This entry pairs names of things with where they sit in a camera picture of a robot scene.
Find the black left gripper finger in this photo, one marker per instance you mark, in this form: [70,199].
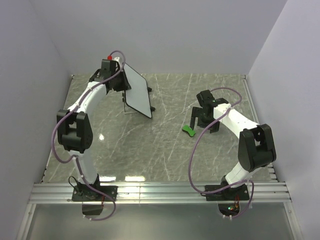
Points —
[124,83]
[113,84]

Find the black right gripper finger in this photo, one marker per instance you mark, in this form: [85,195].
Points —
[194,114]
[214,128]

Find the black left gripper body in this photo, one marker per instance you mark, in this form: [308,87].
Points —
[124,89]

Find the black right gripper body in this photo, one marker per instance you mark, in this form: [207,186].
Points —
[203,121]

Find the green whiteboard eraser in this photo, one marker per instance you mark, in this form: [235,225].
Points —
[188,130]

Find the small black-framed whiteboard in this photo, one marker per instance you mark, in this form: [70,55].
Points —
[137,98]

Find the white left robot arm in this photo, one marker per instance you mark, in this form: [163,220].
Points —
[73,129]

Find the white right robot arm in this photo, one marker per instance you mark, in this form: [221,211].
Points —
[256,147]

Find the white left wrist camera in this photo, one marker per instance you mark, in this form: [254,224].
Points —
[115,58]

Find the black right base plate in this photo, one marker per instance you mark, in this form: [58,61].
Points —
[239,193]

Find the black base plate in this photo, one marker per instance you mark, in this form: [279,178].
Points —
[84,194]
[239,193]

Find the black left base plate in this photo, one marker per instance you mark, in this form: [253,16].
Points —
[84,194]

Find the aluminium front rail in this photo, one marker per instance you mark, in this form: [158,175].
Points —
[154,193]

